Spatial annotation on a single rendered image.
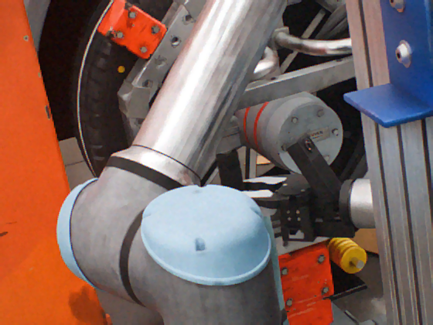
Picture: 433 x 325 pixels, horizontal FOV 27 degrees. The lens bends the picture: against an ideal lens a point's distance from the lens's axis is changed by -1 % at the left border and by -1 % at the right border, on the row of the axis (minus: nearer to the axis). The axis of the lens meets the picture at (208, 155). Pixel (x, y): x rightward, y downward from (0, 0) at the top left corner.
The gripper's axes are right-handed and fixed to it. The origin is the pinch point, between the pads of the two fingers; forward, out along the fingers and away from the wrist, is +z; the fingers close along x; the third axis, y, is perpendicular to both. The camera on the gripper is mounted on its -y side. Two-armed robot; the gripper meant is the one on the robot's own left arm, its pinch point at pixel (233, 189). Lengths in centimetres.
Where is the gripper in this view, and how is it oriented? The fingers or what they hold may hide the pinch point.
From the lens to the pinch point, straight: 147.9
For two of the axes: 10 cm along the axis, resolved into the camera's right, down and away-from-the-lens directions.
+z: -8.9, 0.1, 4.6
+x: 4.2, -3.8, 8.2
